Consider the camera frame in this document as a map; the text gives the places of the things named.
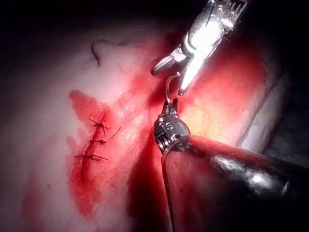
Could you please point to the left arm needle driver jaw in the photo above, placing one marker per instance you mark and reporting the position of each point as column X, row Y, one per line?
column 167, row 110
column 174, row 108

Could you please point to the right arm needle driver jaw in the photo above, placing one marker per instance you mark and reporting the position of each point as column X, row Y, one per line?
column 190, row 75
column 166, row 62

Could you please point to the left arm needle driver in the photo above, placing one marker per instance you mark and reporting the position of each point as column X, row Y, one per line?
column 171, row 133

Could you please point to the right arm needle driver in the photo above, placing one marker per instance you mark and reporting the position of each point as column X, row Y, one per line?
column 210, row 31

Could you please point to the curved steel needle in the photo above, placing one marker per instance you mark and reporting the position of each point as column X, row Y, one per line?
column 167, row 89

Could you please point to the black thread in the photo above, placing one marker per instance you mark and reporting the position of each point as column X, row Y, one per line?
column 95, row 56

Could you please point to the dark left arm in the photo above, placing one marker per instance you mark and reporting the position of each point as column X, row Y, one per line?
column 217, row 188

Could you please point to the black stitching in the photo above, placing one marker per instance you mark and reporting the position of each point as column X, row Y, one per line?
column 93, row 157

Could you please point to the tissue pad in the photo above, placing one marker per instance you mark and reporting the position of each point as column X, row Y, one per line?
column 48, row 120

